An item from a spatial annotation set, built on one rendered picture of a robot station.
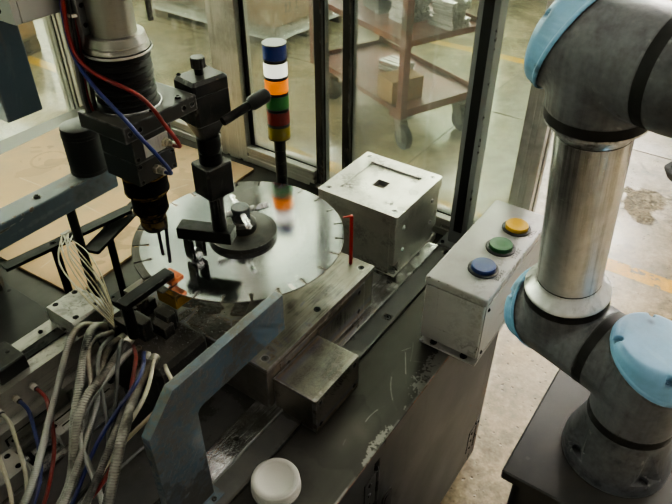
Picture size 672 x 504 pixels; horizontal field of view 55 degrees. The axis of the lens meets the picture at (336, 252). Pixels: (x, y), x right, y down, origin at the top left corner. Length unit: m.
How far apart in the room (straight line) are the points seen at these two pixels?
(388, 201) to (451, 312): 0.27
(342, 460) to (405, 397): 0.16
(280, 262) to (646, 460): 0.58
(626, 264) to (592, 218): 1.94
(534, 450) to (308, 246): 0.46
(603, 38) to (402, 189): 0.67
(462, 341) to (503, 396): 1.01
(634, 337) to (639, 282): 1.77
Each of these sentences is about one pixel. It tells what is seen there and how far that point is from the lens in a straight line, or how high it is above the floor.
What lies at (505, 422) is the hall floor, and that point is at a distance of 2.04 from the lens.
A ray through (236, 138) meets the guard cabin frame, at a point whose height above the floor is 0.81.
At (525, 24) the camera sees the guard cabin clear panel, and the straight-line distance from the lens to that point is 1.19.
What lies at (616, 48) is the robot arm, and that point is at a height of 1.35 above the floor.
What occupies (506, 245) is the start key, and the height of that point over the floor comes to 0.91.
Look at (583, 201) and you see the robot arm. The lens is 0.80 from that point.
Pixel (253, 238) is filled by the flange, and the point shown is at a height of 0.96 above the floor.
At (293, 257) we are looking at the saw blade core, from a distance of 1.01.
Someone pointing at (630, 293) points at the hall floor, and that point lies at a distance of 2.61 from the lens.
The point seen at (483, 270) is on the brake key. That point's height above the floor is 0.91.
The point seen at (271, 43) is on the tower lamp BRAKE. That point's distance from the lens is 1.22.
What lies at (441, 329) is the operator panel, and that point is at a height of 0.80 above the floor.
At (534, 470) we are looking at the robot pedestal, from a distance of 1.03.
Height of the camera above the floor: 1.57
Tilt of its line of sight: 38 degrees down
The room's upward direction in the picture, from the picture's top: straight up
